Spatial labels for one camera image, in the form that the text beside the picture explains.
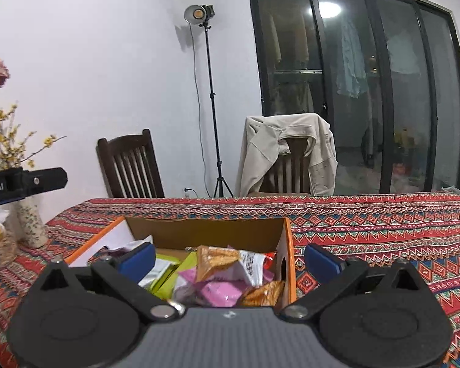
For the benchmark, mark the black framed glass sliding door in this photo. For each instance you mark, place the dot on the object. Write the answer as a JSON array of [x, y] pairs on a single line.
[[398, 96]]

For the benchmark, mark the light blue hanging shirt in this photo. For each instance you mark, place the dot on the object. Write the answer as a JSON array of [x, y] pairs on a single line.
[[350, 61]]

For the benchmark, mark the orange cardboard box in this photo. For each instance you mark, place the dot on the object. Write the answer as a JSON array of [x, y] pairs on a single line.
[[207, 232]]

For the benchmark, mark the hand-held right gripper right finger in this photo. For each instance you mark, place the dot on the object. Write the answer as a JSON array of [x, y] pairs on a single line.
[[322, 262]]

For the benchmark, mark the beige hanging garment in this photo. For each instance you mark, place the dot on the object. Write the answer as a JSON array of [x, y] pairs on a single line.
[[291, 34]]

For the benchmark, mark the pile of snack packets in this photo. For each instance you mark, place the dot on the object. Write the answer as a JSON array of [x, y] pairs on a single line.
[[214, 272]]

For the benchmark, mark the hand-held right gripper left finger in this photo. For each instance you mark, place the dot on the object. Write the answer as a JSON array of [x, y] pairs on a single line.
[[140, 260]]

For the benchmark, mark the white wall socket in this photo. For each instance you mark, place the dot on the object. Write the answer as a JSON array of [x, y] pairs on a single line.
[[186, 192]]

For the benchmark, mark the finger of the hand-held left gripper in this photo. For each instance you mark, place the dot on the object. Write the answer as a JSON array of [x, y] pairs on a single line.
[[34, 182]]

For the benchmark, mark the dark wooden chair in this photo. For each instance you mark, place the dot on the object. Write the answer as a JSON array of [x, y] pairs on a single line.
[[287, 172], [107, 161]]

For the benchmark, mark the floral ceramic vase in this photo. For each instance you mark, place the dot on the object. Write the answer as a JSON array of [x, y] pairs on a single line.
[[32, 222]]

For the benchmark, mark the beige jacket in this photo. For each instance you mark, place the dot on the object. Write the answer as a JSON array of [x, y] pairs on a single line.
[[260, 149]]

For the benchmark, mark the yellow flower branches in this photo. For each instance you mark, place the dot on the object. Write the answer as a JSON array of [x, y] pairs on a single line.
[[4, 130]]

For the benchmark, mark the clear bag of yellow snacks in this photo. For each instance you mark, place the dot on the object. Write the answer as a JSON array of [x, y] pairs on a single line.
[[0, 241]]

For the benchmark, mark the studio light on tripod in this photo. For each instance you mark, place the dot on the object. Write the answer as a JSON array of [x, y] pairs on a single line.
[[212, 103]]

